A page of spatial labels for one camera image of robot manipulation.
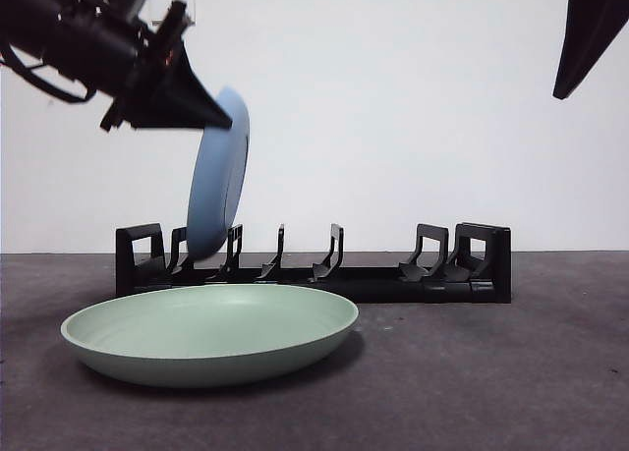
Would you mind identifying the blue plate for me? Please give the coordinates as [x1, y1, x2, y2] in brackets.
[186, 85, 252, 260]

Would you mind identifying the black plastic plate rack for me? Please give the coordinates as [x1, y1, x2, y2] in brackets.
[116, 223, 512, 305]

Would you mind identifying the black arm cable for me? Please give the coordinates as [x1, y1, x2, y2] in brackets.
[0, 42, 97, 104]

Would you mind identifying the pale green plate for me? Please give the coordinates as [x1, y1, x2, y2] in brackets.
[61, 283, 361, 389]

